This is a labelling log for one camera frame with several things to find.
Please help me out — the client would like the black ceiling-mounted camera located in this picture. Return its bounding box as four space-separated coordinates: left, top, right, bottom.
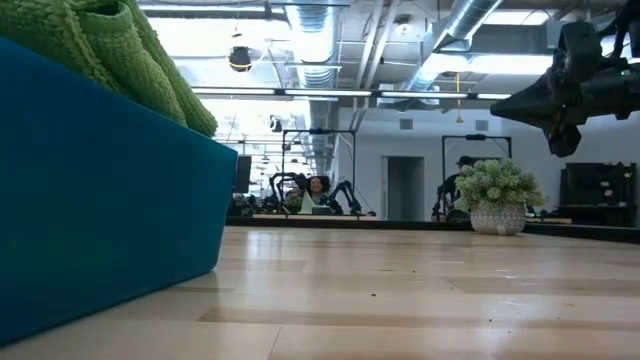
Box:
228 45 253 73

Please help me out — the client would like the black background rig frame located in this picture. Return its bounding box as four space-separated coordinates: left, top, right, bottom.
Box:
281 128 358 214
440 133 513 216

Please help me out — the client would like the black background monitor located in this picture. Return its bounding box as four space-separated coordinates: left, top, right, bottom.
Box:
234 154 253 195

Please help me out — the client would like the black aluminium table frame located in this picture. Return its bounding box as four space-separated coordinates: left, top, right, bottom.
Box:
224 214 640 245

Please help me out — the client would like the teal plastic tray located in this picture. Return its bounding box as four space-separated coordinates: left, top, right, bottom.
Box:
0 37 239 347

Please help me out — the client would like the background flower bouquet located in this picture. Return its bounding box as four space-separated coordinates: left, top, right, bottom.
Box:
283 192 305 214

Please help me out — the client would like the overhead frame bar with lights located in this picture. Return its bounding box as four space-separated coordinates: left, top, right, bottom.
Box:
191 85 514 101

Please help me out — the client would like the black shelving unit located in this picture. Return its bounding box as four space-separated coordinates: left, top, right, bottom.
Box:
558 161 638 227

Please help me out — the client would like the white folded cloth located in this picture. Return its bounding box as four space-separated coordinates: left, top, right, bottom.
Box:
297 190 318 216

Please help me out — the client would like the green microfiber towel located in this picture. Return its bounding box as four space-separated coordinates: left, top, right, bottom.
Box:
69 0 219 139
0 0 129 97

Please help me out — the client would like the person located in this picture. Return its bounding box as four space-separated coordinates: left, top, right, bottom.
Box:
432 154 477 221
302 174 332 207

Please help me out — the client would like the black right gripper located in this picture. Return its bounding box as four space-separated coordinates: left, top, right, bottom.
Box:
489 64 626 159

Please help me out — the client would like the grey door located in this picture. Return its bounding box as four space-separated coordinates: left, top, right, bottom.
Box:
382 155 426 221

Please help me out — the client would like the artificial green plant in pot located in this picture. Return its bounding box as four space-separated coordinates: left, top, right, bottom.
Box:
451 158 547 237

